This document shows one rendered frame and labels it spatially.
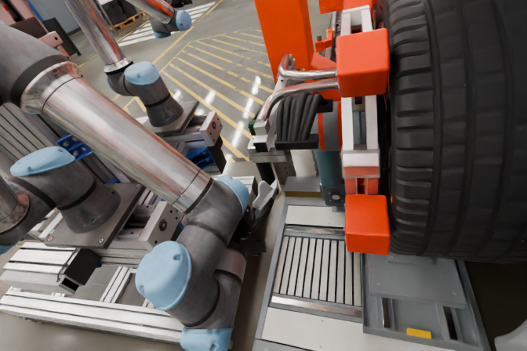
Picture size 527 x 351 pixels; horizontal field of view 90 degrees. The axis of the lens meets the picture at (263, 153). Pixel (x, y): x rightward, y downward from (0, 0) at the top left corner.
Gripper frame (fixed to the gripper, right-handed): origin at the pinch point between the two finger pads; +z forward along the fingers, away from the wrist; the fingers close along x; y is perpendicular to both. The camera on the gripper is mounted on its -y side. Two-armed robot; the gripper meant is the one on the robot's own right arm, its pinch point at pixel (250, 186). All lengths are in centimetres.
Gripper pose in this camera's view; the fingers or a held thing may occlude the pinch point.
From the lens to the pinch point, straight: 67.5
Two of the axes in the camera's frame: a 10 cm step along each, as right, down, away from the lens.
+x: -9.0, 2.2, 3.7
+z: 1.4, -6.5, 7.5
